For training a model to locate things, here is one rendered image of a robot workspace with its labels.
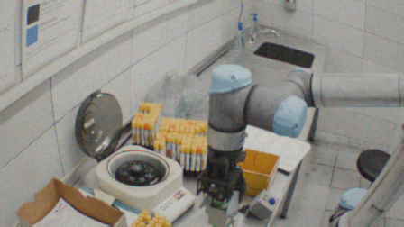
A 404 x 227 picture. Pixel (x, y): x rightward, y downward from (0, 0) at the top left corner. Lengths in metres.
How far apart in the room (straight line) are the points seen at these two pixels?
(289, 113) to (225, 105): 0.12
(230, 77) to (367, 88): 0.30
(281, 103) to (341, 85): 0.16
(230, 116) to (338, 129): 2.76
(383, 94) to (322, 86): 0.17
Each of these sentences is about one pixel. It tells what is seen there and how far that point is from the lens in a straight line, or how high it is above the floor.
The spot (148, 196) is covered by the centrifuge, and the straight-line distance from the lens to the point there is 1.14.
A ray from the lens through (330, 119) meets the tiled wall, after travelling 3.46.
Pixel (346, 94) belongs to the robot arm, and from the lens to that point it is 0.81.
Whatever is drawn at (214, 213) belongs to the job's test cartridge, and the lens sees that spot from 0.97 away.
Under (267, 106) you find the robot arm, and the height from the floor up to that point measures 1.38.
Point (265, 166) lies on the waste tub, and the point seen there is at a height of 0.92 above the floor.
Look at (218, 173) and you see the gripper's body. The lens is 0.86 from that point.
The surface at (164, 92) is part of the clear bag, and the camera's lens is 1.67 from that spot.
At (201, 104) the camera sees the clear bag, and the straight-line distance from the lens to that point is 1.84.
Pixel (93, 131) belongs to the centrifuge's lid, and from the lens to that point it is 1.35.
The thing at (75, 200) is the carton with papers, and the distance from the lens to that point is 1.15.
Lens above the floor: 1.70
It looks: 27 degrees down
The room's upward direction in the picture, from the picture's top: 3 degrees clockwise
